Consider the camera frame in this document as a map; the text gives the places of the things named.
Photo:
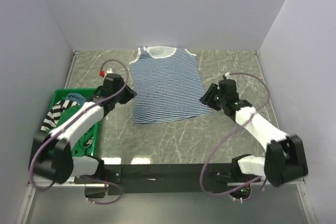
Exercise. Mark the blue white striped tank top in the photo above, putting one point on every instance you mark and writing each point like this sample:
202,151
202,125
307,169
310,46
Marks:
168,85

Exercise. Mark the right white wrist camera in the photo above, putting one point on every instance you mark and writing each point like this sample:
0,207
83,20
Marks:
227,75

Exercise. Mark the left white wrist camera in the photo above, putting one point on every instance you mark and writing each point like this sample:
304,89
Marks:
103,73

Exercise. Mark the grey blue garment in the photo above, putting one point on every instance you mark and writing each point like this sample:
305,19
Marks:
76,97

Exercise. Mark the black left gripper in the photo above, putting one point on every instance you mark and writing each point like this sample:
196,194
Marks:
130,94

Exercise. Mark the green plastic basket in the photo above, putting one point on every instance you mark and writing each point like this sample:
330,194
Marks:
88,143

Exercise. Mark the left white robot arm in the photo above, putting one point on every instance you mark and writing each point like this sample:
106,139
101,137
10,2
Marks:
51,155

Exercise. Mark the aluminium frame rail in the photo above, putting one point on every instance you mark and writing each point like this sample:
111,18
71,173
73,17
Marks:
67,204

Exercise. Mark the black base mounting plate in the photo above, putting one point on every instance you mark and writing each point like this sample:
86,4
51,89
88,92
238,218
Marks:
169,178

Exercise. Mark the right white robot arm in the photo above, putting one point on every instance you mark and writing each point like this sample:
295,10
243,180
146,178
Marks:
285,158

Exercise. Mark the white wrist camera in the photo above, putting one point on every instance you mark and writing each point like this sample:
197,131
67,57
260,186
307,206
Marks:
103,73
227,75

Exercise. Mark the black white striped garment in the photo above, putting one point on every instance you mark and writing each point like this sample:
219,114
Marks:
53,116

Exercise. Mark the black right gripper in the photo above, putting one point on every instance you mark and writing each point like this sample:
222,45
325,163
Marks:
208,97

